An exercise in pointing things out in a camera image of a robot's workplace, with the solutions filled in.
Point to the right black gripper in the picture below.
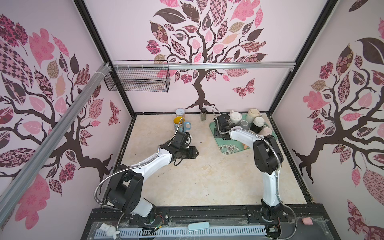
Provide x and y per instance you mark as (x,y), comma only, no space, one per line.
(215,132)

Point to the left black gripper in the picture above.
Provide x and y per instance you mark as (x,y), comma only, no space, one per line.
(192,154)

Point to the blue iridescent mug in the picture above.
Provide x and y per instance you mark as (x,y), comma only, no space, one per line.
(181,125)

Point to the white teapot shaped mug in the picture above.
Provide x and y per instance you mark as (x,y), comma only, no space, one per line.
(235,117)

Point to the light grey mug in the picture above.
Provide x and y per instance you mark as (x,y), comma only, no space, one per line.
(244,124)

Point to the cream beige mug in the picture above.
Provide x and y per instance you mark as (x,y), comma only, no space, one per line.
(252,114)

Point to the black mug white base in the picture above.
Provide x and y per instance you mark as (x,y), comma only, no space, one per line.
(257,125)

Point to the pale pink mug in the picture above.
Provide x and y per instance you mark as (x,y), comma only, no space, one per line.
(266,131)

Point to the glass spice jar black lid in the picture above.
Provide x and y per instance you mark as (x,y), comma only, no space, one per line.
(203,114)

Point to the white pink tape roll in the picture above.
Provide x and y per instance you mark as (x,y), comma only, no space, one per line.
(180,112)

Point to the left metal flex conduit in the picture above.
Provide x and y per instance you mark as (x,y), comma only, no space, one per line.
(120,172)

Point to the white plug adapter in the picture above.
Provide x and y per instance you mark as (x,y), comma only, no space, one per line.
(110,230)

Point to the pink sponge piece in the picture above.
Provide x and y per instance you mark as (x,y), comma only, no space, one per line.
(307,221)

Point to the back aluminium rail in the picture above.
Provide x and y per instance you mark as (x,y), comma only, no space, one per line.
(256,65)

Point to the aluminium rail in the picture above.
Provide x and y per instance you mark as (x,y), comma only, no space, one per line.
(23,180)
(256,65)

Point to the white slotted cable duct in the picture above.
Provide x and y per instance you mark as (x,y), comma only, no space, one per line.
(183,232)

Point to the black wire basket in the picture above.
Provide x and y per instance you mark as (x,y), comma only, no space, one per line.
(139,76)

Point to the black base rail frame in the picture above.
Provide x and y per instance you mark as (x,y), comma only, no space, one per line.
(287,226)

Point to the left aluminium rail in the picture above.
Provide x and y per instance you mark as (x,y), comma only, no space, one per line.
(23,180)

